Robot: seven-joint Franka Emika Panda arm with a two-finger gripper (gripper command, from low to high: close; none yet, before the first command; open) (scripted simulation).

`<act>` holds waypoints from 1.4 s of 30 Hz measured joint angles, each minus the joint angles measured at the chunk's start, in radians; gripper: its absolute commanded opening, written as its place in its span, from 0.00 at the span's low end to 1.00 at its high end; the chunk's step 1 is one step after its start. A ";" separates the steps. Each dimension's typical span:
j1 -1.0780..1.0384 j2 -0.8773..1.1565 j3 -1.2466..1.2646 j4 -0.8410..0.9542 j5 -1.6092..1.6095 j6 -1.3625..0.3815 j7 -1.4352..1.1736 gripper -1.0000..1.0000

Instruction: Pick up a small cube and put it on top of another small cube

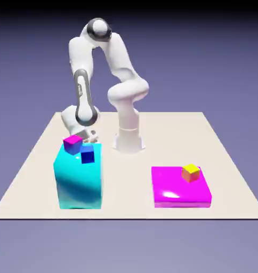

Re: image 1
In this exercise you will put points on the small blue cube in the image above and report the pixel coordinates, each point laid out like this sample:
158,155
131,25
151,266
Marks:
87,156

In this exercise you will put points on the large cyan box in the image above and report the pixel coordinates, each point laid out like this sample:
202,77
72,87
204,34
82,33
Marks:
77,183

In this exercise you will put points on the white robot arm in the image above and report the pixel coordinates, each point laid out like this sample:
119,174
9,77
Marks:
120,64

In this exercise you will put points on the small magenta cube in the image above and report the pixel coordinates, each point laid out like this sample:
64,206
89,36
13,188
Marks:
71,143

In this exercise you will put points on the small yellow cube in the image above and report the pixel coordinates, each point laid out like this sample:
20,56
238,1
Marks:
190,172

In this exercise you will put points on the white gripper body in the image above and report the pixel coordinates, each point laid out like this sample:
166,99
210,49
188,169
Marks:
84,136

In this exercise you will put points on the large magenta box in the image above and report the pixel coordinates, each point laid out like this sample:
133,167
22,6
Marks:
176,189

